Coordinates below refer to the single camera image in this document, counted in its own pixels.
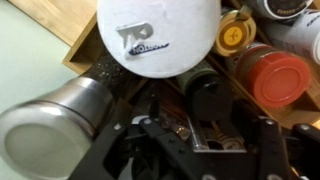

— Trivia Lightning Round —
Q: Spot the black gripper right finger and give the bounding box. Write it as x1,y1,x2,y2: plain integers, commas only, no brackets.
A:
233,99,320,180

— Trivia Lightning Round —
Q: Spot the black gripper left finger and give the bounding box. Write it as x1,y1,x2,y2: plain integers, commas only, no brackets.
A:
68,99,160,180

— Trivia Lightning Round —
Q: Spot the wooden spice box tray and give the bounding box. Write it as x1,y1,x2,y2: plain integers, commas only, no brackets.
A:
7,0,320,128

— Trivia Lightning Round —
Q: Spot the dark-capped green bottle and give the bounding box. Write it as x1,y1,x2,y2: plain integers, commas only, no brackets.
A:
176,61,233,121

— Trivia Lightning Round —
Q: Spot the white label spice bottle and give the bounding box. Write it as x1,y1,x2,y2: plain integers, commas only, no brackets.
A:
263,9,320,64

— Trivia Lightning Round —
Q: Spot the red-lidded spice jar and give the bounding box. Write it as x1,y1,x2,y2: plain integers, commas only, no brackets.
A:
235,43,311,108

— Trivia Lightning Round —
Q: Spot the steel pepper grinder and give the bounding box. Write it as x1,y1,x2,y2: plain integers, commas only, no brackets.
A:
0,77,114,180

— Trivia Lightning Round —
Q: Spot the yellow-lidded small jar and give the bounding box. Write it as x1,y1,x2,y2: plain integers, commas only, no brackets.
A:
213,5,257,57

